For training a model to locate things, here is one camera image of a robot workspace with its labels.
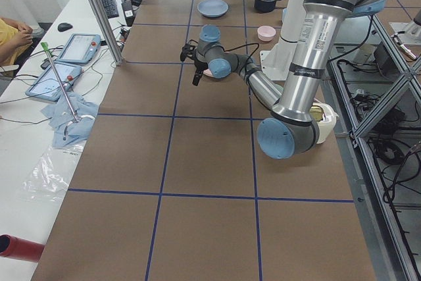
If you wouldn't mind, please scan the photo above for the teach pendant tablet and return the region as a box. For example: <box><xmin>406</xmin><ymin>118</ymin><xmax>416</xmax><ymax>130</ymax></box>
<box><xmin>57</xmin><ymin>34</ymin><xmax>101</xmax><ymax>65</ymax></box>
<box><xmin>25</xmin><ymin>62</ymin><xmax>82</xmax><ymax>101</ymax></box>

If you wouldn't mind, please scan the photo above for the blue cloth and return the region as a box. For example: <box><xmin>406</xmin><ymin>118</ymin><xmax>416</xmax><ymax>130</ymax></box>
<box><xmin>41</xmin><ymin>92</ymin><xmax>99</xmax><ymax>148</ymax></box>

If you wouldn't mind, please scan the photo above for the pink plate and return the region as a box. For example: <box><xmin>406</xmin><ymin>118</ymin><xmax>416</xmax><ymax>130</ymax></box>
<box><xmin>203</xmin><ymin>69</ymin><xmax>213</xmax><ymax>78</ymax></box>

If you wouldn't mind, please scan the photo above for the black computer mouse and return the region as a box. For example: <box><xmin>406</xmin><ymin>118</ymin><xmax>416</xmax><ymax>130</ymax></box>
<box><xmin>57</xmin><ymin>22</ymin><xmax>73</xmax><ymax>32</ymax></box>

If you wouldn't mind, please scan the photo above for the pink bowl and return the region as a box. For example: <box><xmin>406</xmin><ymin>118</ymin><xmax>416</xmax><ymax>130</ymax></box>
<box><xmin>257</xmin><ymin>26</ymin><xmax>276</xmax><ymax>42</ymax></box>

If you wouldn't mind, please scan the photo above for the red cylinder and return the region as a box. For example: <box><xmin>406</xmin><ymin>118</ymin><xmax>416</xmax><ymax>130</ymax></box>
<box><xmin>1</xmin><ymin>234</ymin><xmax>45</xmax><ymax>263</ymax></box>

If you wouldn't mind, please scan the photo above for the aluminium frame post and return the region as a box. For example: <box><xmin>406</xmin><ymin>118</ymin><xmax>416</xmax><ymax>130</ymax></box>
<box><xmin>88</xmin><ymin>0</ymin><xmax>123</xmax><ymax>66</ymax></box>

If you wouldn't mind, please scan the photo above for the person in yellow shirt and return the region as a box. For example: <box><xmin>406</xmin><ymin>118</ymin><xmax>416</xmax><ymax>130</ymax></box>
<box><xmin>1</xmin><ymin>17</ymin><xmax>33</xmax><ymax>66</ymax></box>

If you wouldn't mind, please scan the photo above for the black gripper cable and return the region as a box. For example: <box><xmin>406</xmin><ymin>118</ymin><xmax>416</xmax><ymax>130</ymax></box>
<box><xmin>187</xmin><ymin>39</ymin><xmax>261</xmax><ymax>78</ymax></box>

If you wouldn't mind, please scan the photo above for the blue plate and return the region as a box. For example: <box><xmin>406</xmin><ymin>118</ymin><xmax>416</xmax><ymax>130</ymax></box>
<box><xmin>197</xmin><ymin>0</ymin><xmax>229</xmax><ymax>18</ymax></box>

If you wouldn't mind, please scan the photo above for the clear plastic bag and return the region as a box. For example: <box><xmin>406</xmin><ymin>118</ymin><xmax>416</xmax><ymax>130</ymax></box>
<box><xmin>16</xmin><ymin>141</ymin><xmax>86</xmax><ymax>204</ymax></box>

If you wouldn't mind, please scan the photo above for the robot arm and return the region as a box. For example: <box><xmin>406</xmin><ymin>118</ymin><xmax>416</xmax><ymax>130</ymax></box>
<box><xmin>180</xmin><ymin>0</ymin><xmax>385</xmax><ymax>159</ymax></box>

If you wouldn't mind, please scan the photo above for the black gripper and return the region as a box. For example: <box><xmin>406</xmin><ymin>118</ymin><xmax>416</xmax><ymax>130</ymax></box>
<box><xmin>180</xmin><ymin>39</ymin><xmax>207</xmax><ymax>86</ymax></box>

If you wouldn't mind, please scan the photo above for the black keyboard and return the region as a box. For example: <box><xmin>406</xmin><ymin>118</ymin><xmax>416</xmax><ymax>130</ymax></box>
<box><xmin>101</xmin><ymin>0</ymin><xmax>119</xmax><ymax>18</ymax></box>

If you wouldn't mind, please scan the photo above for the cream toaster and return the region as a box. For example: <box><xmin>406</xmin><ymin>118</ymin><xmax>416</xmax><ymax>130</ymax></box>
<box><xmin>310</xmin><ymin>102</ymin><xmax>339</xmax><ymax>144</ymax></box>

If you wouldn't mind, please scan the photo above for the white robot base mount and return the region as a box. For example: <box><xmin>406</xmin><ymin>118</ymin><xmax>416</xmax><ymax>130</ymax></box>
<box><xmin>260</xmin><ymin>50</ymin><xmax>291</xmax><ymax>81</ymax></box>

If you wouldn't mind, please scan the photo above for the grabber stick green tip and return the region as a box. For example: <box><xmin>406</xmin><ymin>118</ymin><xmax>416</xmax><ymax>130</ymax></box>
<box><xmin>41</xmin><ymin>42</ymin><xmax>81</xmax><ymax>123</ymax></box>

